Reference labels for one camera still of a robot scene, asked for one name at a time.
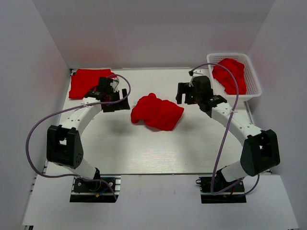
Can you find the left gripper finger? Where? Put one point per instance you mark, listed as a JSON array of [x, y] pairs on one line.
[[123, 105], [124, 94]]

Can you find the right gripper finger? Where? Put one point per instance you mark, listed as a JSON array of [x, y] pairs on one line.
[[189, 98], [182, 88]]

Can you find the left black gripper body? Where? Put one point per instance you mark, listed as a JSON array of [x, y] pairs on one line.
[[114, 97]]

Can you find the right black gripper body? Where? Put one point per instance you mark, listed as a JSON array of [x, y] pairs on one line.
[[197, 97]]

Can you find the red t shirt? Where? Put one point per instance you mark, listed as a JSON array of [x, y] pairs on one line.
[[157, 113], [225, 79], [84, 80]]

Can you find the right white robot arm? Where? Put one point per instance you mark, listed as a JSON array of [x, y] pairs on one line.
[[260, 147]]

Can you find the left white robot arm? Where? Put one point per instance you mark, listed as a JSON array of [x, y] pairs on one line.
[[64, 145]]

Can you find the folded red t shirt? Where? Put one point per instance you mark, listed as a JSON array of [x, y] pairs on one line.
[[84, 80]]

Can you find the red t shirt in basket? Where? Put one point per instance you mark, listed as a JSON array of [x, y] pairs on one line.
[[225, 79]]

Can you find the white plastic basket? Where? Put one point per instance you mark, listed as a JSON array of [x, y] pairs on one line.
[[250, 77]]

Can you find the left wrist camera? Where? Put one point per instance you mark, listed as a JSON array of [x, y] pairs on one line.
[[115, 83]]

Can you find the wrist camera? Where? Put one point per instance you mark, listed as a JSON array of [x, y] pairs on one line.
[[115, 83], [195, 73]]

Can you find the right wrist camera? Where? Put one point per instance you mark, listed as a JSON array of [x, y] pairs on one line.
[[195, 73]]

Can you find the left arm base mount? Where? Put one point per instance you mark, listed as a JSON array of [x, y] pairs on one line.
[[101, 193]]

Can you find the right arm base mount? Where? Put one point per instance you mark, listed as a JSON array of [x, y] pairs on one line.
[[233, 195]]

